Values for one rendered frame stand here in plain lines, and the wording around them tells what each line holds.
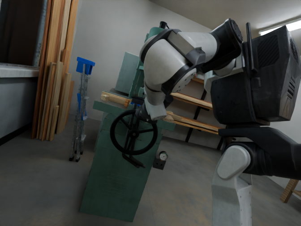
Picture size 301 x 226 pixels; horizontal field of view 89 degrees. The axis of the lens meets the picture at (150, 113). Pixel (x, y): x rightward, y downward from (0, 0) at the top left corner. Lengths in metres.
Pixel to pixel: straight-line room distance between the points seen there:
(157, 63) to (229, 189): 0.54
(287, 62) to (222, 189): 0.49
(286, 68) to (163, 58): 0.41
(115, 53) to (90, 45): 0.51
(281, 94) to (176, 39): 0.39
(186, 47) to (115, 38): 3.22
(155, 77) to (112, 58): 3.16
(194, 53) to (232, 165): 0.44
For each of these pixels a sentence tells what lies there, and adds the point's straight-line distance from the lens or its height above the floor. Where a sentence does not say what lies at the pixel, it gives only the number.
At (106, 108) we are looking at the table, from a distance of 1.11.
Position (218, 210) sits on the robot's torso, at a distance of 0.78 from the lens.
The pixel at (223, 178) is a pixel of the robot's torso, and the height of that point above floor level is 0.87.
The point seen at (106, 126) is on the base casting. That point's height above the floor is 0.74.
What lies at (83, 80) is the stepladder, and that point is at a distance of 1.80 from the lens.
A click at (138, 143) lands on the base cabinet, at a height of 0.68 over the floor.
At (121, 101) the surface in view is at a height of 0.92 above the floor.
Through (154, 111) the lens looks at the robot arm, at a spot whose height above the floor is 1.02.
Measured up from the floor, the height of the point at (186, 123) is 0.55.
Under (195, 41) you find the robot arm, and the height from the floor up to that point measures 1.24.
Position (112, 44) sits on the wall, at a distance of 3.56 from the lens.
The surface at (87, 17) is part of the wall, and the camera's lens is 3.71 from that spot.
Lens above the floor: 1.11
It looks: 10 degrees down
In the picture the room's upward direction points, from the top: 18 degrees clockwise
